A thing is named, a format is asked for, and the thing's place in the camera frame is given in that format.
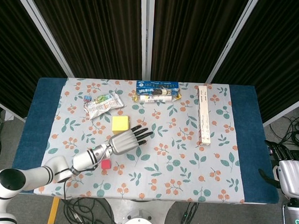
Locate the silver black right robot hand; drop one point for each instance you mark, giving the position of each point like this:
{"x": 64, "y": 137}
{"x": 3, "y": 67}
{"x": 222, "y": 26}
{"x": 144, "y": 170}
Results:
{"x": 294, "y": 177}

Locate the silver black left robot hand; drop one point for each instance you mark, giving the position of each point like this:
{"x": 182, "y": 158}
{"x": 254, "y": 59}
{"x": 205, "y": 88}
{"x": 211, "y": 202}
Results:
{"x": 124, "y": 143}

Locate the large yellow foam cube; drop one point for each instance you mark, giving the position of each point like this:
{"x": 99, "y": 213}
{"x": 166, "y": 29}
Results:
{"x": 120, "y": 124}

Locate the small red foam cube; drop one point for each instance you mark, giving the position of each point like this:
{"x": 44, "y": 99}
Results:
{"x": 106, "y": 164}

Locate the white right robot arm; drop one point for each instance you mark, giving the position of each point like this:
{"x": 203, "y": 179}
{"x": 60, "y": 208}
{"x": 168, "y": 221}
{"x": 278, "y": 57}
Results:
{"x": 296, "y": 220}

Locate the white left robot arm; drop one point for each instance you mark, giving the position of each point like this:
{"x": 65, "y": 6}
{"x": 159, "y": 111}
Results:
{"x": 50, "y": 172}

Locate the crumpled silver snack bag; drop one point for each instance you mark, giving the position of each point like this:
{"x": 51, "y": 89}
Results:
{"x": 103, "y": 106}

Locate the white yellow cracker package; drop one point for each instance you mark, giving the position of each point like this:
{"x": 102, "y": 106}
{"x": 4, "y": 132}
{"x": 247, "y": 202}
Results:
{"x": 152, "y": 99}

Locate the floral printed tablecloth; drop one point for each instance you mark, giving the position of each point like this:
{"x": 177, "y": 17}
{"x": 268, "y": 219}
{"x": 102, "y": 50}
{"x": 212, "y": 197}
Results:
{"x": 174, "y": 162}

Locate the small blue red candy packet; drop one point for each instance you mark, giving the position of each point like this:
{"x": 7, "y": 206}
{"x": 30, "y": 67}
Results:
{"x": 87, "y": 98}

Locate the blue table cover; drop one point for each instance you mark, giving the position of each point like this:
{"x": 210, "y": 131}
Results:
{"x": 250, "y": 136}

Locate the blue Oreo cookie package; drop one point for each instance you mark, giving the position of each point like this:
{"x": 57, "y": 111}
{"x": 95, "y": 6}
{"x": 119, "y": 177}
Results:
{"x": 156, "y": 87}

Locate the long white cling film box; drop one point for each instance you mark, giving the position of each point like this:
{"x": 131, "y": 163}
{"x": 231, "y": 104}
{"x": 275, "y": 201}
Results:
{"x": 204, "y": 117}

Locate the yellow floor strip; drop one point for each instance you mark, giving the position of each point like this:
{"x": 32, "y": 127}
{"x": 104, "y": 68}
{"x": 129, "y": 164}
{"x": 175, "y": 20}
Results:
{"x": 53, "y": 210}

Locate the black curtain partition panel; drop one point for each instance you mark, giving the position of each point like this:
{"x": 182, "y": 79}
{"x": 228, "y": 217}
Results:
{"x": 15, "y": 61}
{"x": 192, "y": 37}
{"x": 278, "y": 60}
{"x": 93, "y": 32}

